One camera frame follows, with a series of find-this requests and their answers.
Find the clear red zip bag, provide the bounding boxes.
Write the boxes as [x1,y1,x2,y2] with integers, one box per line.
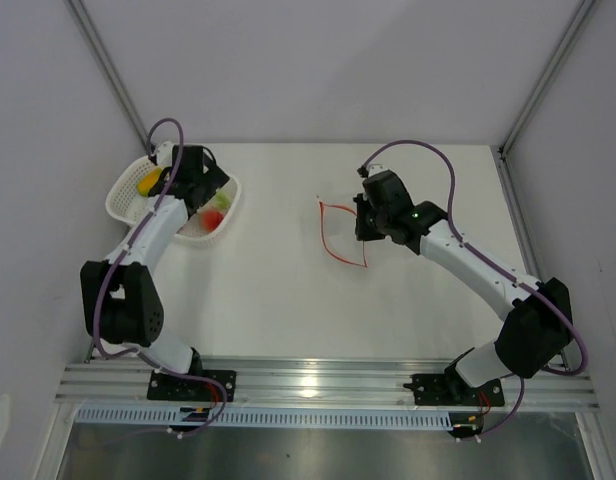
[316,196,368,269]

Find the green white toy cabbage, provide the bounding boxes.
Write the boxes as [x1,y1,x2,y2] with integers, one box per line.
[210,190,232,212]

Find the red toy tomato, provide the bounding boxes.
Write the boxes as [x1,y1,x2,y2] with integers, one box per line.
[198,209,224,234]

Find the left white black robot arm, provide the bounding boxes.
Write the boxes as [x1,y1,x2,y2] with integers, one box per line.
[80,145,230,400]

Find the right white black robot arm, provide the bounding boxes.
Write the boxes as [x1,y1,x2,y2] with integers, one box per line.
[354,170,573,404]

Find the yellow green toy mango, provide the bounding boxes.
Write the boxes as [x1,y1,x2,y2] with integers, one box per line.
[136,168,162,197]

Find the white perforated plastic basket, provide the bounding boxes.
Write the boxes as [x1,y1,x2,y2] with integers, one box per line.
[105,155,243,249]

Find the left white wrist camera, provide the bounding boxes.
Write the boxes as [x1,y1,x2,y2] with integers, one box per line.
[147,141,174,167]

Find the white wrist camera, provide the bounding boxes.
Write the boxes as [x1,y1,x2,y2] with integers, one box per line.
[147,141,174,167]
[357,163,386,179]

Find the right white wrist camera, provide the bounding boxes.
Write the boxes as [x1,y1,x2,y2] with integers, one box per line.
[357,163,386,179]

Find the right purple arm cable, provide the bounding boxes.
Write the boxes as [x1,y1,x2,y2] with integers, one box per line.
[358,139,589,375]

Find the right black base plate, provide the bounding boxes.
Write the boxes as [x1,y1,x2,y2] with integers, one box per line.
[403,373,505,407]

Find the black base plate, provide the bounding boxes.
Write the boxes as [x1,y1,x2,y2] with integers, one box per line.
[403,373,505,407]
[146,370,237,403]

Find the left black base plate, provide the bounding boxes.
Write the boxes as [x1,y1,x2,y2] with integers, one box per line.
[146,370,237,403]

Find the left aluminium frame post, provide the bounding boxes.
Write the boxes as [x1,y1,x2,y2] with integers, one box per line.
[64,0,148,148]

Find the aluminium frame post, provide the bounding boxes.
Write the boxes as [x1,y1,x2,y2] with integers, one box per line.
[64,0,148,148]
[498,0,601,160]

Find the aluminium mounting rail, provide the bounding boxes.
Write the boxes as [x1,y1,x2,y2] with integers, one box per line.
[55,357,600,413]

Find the white slotted cable duct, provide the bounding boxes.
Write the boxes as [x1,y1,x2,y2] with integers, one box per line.
[75,404,453,431]

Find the right aluminium frame post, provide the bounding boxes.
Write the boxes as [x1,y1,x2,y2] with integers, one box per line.
[498,0,601,160]

